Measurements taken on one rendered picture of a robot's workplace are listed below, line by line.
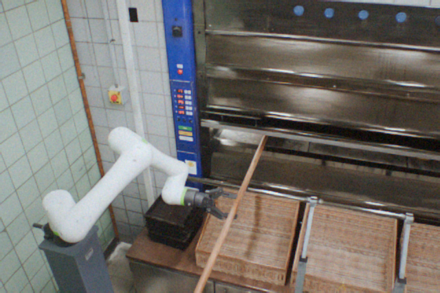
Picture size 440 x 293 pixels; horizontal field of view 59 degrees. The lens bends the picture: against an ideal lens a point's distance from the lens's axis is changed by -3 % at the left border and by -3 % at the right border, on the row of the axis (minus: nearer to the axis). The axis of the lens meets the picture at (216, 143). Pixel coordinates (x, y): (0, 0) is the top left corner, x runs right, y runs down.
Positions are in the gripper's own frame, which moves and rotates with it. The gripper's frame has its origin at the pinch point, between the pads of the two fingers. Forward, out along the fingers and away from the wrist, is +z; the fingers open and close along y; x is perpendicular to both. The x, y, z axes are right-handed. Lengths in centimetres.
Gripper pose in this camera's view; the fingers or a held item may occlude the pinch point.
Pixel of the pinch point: (234, 206)
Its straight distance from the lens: 206.3
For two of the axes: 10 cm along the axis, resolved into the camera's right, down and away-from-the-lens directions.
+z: 9.5, 1.5, -2.8
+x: -3.2, 5.2, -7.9
